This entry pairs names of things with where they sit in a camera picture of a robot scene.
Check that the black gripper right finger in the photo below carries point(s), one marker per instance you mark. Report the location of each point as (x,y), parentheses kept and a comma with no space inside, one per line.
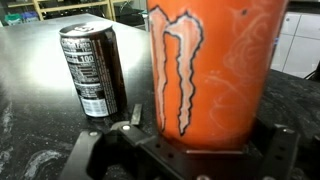
(283,150)

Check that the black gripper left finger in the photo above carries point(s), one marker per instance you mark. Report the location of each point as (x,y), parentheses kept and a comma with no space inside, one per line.
(93,153)

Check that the black soda can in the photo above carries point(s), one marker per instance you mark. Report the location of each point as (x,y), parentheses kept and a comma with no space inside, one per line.
(95,70)

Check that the orange energy drink can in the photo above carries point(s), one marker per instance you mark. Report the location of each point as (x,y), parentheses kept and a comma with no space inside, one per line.
(216,73)

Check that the wooden shelving rack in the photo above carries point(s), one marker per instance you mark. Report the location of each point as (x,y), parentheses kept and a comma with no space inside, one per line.
(73,6)

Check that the blue storage bin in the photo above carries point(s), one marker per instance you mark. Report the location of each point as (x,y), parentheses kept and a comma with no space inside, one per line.
(30,16)

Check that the green storage bin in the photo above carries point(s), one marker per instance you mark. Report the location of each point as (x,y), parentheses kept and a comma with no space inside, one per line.
(13,19)

